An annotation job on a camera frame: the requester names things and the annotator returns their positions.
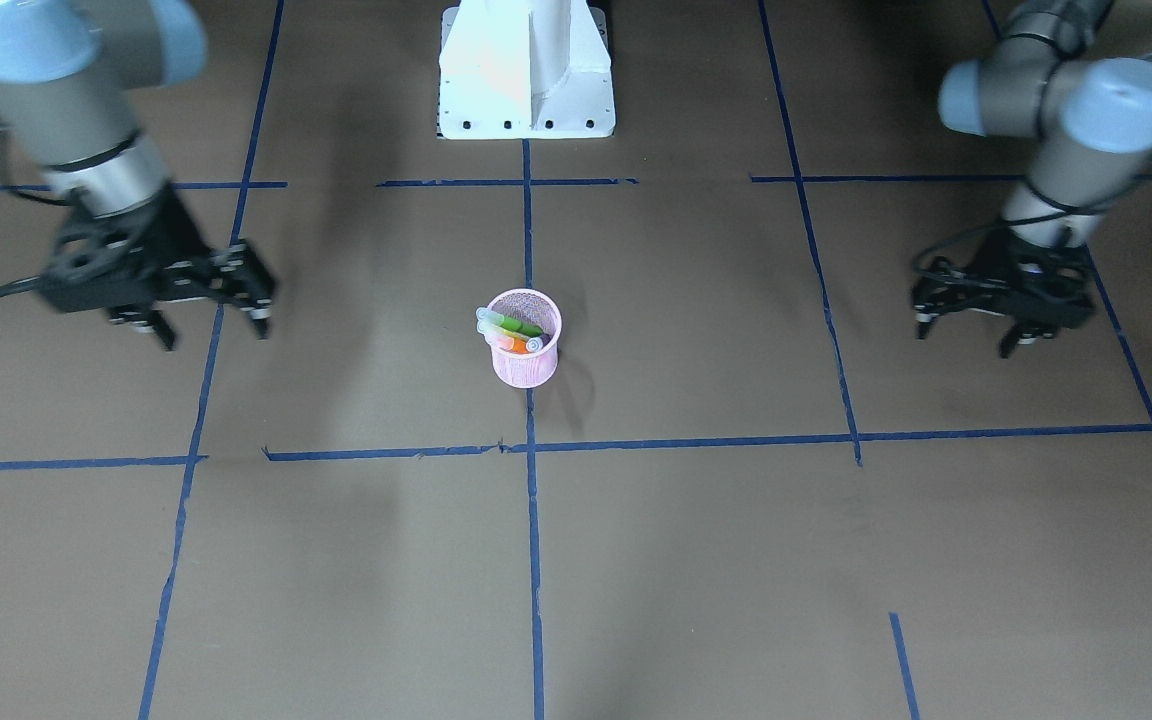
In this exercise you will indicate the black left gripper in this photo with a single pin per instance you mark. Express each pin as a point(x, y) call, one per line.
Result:
point(1003, 254)

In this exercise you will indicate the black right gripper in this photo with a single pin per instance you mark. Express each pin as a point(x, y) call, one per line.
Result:
point(168, 237)

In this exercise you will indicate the green highlighter pen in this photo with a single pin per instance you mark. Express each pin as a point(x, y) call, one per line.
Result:
point(507, 323)

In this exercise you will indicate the yellow highlighter pen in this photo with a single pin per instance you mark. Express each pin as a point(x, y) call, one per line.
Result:
point(487, 327)

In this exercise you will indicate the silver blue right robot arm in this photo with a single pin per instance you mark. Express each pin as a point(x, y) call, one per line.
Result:
point(66, 68)

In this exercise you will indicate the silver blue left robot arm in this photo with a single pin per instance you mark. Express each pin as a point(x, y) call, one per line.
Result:
point(1092, 120)

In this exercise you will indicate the pink mesh pen holder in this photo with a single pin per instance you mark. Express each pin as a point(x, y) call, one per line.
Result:
point(530, 370)

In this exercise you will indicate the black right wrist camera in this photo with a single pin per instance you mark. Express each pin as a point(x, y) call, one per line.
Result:
point(96, 267)

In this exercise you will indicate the white pedestal column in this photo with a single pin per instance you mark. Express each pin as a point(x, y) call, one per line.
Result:
point(525, 69)

